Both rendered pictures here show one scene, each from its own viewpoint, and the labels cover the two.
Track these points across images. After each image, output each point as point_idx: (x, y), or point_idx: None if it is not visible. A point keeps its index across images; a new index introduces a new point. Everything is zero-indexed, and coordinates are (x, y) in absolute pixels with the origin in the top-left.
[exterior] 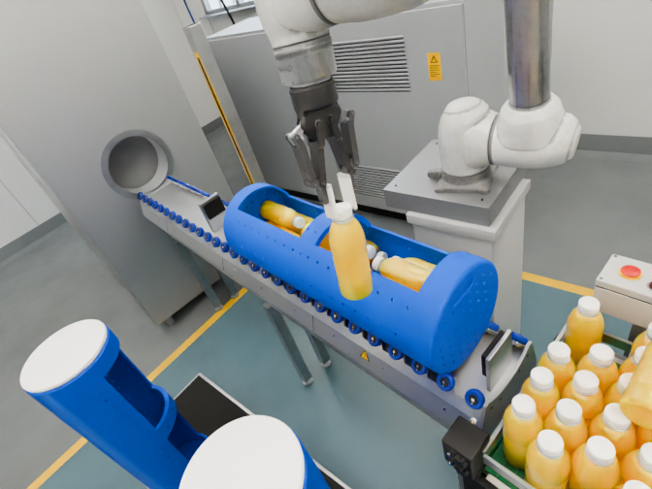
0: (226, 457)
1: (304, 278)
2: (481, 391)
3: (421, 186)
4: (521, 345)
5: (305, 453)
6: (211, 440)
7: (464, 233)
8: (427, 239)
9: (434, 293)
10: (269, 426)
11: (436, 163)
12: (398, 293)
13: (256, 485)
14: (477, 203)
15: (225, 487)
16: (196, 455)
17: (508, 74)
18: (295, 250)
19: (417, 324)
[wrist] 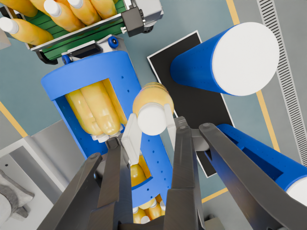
0: (248, 75)
1: (168, 160)
2: (106, 49)
3: (40, 207)
4: (68, 56)
5: (210, 57)
6: (252, 91)
7: (42, 153)
8: (67, 169)
9: (99, 66)
10: (222, 80)
11: (13, 227)
12: (122, 90)
13: (240, 52)
14: (12, 164)
15: (254, 60)
16: (261, 86)
17: None
18: (166, 184)
19: (123, 64)
